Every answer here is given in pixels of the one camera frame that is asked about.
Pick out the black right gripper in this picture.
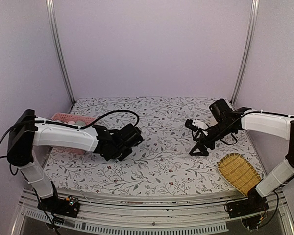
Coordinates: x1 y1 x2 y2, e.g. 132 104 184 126
190 121 235 157

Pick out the green towel with panda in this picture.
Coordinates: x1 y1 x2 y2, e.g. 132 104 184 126
76 121 85 126

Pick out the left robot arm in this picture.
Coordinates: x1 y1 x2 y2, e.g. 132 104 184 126
0 109 144 212

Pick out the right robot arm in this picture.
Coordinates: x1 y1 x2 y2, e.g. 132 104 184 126
185 99 294 213

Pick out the woven bamboo tray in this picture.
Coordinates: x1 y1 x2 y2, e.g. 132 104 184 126
218 153 262 197

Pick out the pink plastic basket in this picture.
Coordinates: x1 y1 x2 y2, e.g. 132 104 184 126
51 113 96 155

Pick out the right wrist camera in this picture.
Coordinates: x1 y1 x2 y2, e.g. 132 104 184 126
185 119 208 132

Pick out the aluminium front frame rail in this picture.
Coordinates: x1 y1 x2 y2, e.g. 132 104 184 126
11 188 294 235

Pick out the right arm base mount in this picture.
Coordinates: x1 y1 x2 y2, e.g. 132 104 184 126
224 199 269 218

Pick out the left aluminium post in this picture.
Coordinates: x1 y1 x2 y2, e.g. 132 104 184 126
46 0 75 105

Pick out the aluminium post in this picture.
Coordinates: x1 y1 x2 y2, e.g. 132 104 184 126
46 0 75 105
230 0 259 106

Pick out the right aluminium post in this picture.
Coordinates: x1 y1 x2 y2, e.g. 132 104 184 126
230 0 259 106

